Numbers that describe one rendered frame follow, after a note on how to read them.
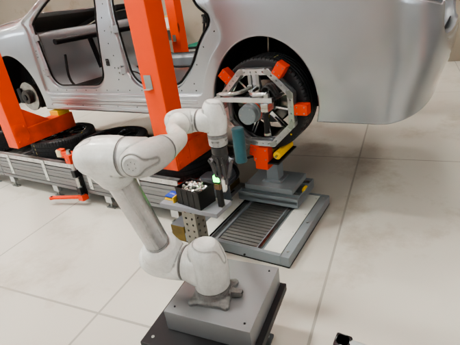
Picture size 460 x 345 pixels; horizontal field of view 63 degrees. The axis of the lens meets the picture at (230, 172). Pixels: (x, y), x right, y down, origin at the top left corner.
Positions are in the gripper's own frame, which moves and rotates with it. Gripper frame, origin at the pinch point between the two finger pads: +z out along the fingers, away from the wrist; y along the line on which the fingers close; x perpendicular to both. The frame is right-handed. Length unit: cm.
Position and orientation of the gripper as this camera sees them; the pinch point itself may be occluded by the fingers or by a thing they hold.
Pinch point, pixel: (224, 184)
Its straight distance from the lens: 181.2
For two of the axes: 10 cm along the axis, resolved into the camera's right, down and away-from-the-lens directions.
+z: 1.2, 9.0, 4.2
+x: 2.8, -4.4, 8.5
